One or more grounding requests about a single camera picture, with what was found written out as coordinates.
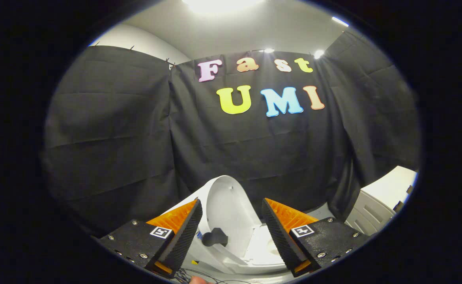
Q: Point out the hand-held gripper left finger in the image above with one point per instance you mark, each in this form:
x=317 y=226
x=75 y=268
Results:
x=185 y=236

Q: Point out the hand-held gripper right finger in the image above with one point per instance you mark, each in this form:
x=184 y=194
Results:
x=278 y=236

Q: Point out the white cabinet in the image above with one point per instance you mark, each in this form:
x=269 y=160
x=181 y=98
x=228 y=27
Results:
x=376 y=201

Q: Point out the small rectangular ceiling light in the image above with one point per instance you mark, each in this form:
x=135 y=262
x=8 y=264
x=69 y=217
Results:
x=340 y=21

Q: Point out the black backdrop cloth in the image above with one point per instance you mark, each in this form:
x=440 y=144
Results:
x=136 y=138

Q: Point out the large round ceiling light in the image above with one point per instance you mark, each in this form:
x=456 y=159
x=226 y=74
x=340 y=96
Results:
x=221 y=4

